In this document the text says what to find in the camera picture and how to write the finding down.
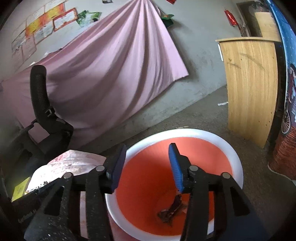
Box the yellow book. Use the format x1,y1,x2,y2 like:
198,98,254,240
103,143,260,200
11,177,31,202

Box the wooden cabinet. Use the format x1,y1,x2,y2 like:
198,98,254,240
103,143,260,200
217,12,281,148

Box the red diamond wall paper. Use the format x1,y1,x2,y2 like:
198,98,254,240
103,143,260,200
167,0,176,4

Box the brown trash in bucket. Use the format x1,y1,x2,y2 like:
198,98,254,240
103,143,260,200
157,192,188,227

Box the green wall pictures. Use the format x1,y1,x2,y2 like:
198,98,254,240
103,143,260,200
76,10,102,28

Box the pink hanging cloth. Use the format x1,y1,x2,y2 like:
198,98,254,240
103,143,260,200
0,0,190,149

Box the pink floral tablecloth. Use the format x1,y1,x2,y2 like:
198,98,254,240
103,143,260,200
25,149,135,241

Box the green hanging item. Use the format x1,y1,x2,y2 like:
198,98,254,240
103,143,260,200
161,14,174,28

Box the red bucket with white rim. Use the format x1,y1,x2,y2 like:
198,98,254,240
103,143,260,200
106,128,244,240

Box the black office chair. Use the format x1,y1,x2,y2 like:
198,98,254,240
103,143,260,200
1,65,74,179

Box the wall certificates cluster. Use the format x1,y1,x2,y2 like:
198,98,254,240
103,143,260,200
11,1,78,70

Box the red hanging ornament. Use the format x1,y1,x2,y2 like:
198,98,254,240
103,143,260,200
224,9,239,27

